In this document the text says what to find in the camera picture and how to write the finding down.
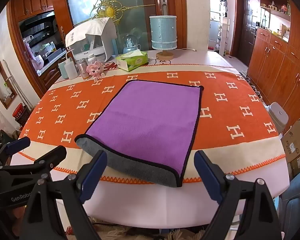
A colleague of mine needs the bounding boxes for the purple and grey towel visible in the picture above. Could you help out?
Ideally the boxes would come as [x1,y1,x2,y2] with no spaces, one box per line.
[74,79,205,188]

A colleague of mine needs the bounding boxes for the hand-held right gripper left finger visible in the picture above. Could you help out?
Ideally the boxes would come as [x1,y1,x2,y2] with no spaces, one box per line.
[19,150,108,240]

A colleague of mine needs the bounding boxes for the dark wooden door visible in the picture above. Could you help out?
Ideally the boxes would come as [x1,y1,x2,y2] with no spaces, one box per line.
[240,0,261,67]

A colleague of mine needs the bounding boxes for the black range hood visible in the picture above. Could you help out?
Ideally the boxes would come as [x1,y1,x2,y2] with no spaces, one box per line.
[18,11,58,43]

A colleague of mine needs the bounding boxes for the white shelf rack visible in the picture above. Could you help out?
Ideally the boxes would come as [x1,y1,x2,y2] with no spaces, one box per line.
[216,17,231,56]

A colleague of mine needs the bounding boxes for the white cloth cover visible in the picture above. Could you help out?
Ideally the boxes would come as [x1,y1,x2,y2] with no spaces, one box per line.
[65,17,118,48]

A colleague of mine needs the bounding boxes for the blue table lamp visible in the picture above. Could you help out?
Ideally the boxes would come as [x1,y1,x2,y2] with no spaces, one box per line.
[149,15,178,61]

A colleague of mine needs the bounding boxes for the snow globe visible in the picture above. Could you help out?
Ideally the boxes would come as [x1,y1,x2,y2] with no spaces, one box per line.
[122,34,138,55]

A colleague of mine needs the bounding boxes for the orange patterned blanket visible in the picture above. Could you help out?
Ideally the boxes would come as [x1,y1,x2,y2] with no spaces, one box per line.
[15,63,287,185]

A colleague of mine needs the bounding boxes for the green tissue box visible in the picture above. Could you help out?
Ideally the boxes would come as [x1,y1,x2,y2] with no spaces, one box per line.
[115,50,149,72]

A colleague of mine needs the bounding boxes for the grey plastic stool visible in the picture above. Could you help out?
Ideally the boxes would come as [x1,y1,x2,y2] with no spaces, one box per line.
[266,102,289,133]

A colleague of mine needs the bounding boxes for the wooden kitchen cabinets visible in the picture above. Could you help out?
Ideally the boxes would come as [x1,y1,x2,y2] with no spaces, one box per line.
[13,0,55,22]

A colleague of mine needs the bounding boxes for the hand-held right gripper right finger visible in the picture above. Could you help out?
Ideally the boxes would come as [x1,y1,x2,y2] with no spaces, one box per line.
[194,150,284,240]

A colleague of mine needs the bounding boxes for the pink toy figure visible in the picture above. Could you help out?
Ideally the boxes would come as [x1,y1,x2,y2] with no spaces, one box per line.
[86,61,107,81]

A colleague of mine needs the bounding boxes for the white plastic bottle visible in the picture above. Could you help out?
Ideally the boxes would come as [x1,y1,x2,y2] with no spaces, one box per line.
[62,57,78,80]

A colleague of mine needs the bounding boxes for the white countertop appliance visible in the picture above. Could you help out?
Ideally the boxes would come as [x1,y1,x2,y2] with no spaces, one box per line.
[69,33,115,63]

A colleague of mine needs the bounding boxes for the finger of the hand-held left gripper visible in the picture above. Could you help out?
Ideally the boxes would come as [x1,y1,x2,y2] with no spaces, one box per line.
[0,136,31,167]
[0,145,67,181]

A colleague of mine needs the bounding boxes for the wooden wall cabinet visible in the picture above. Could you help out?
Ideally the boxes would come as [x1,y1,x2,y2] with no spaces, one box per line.
[247,0,300,131]

